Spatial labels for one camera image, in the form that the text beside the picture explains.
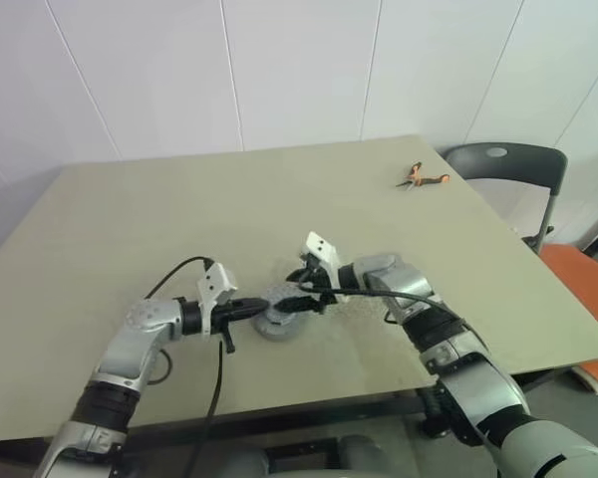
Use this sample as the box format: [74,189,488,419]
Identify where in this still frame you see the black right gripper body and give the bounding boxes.
[298,255,338,316]

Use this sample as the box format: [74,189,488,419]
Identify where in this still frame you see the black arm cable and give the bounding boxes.
[144,256,236,478]
[297,281,475,341]

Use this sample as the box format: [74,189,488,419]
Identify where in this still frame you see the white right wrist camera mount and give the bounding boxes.
[303,231,351,306]

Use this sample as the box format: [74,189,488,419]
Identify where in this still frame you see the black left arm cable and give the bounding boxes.
[144,256,236,478]

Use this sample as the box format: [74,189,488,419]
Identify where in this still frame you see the grey rounded shape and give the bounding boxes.
[246,446,283,478]

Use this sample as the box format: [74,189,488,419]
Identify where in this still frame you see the black plastic chair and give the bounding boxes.
[444,142,569,253]

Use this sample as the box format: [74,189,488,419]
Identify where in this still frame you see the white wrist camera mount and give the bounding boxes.
[303,231,351,306]
[196,262,240,343]

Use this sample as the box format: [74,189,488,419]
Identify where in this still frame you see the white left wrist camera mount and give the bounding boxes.
[196,262,240,343]

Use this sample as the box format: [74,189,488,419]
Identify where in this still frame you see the dark table frame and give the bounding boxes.
[0,365,597,452]

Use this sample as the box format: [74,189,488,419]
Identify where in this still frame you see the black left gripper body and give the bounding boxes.
[209,297,241,354]

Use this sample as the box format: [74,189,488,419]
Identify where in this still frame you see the orange chair seat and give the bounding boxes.
[539,242,598,397]

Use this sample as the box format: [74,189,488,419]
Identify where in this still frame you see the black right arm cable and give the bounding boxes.
[297,281,475,341]

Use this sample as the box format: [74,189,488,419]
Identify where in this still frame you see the orange handled pliers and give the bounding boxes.
[395,160,451,191]

